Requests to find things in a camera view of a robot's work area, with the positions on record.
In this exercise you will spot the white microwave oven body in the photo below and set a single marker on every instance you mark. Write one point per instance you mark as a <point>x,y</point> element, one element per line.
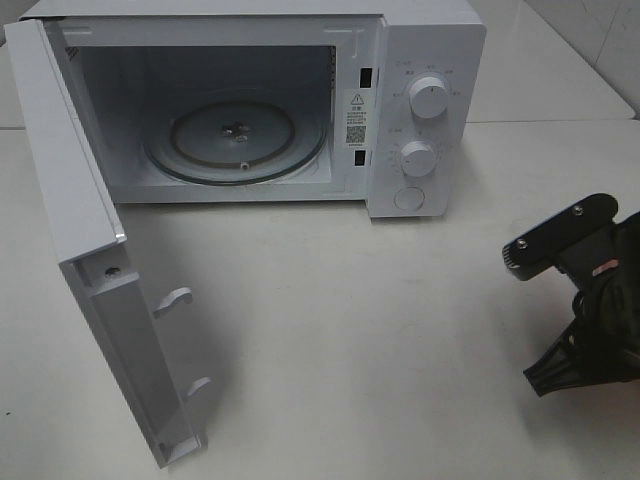
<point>144,60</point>

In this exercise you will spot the white microwave knob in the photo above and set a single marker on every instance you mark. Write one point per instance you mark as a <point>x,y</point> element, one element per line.
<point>417,159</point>
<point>429,96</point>

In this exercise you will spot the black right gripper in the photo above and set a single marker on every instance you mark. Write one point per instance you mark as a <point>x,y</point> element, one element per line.
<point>579,258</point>

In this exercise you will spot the white microwave door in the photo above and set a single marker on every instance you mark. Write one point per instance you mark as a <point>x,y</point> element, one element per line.
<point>90,241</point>

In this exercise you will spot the white warning label sticker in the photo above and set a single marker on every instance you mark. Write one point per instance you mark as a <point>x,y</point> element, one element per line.
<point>356,109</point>

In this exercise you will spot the round white door button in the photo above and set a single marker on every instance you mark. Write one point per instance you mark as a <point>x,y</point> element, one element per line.
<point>409,199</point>

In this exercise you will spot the glass microwave turntable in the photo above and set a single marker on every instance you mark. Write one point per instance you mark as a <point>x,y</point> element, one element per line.
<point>236,142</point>

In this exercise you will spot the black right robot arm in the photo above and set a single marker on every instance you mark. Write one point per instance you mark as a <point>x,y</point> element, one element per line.
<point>601,344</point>

